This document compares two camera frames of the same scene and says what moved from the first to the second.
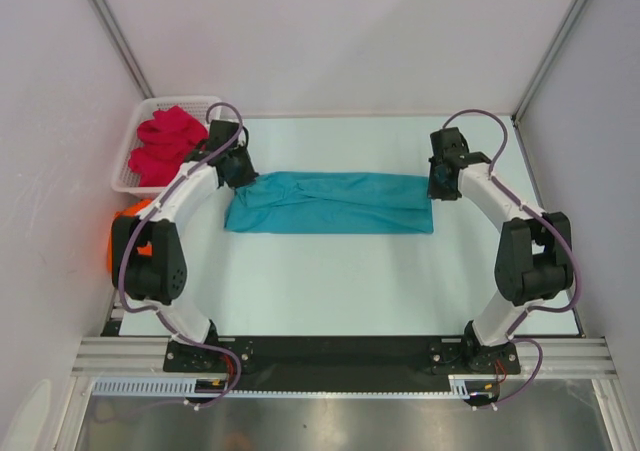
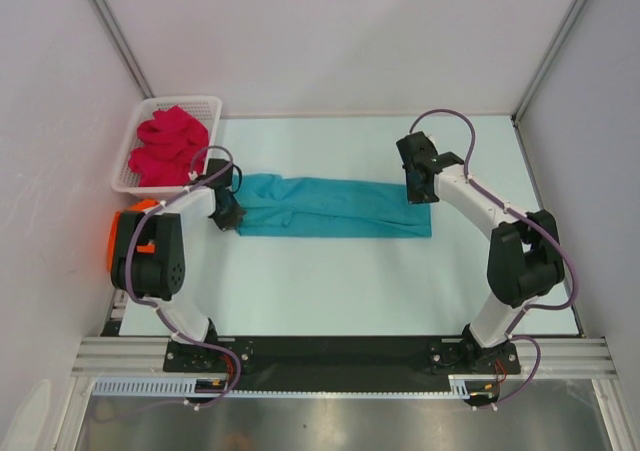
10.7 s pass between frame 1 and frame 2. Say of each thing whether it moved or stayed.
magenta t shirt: stayed
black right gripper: moved
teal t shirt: moved
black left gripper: moved
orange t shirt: stayed
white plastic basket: stayed
